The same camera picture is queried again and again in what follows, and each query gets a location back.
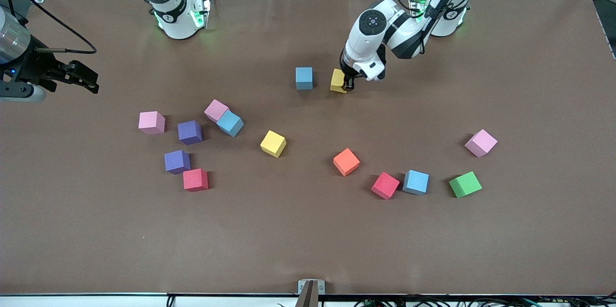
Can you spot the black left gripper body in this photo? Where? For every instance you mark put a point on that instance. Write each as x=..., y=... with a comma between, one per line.
x=347, y=74

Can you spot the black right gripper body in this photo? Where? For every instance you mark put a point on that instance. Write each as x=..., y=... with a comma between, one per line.
x=39, y=69

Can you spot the yellow foam cube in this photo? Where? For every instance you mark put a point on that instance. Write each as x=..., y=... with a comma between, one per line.
x=273, y=143
x=337, y=81

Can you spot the blue foam cube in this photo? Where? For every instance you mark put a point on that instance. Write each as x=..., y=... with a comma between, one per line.
x=304, y=76
x=416, y=182
x=230, y=123

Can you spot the red foam cube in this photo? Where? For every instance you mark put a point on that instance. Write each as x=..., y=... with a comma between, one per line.
x=195, y=179
x=385, y=185

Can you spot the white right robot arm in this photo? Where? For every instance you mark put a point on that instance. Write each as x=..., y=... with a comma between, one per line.
x=175, y=23

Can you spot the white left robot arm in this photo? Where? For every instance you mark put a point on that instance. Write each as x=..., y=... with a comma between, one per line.
x=370, y=23

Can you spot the orange foam cube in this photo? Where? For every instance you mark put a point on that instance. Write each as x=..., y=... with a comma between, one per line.
x=346, y=161

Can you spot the pink foam cube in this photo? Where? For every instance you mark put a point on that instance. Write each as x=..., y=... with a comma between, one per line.
x=215, y=108
x=150, y=121
x=480, y=142

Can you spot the purple foam cube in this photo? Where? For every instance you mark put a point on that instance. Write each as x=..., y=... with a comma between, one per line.
x=176, y=160
x=189, y=131

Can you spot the green foam cube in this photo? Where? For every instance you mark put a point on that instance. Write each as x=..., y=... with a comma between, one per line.
x=465, y=184

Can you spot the brown table mat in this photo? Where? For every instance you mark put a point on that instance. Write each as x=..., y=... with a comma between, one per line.
x=308, y=239

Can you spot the grey metal bracket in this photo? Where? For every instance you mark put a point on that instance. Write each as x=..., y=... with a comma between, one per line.
x=302, y=287

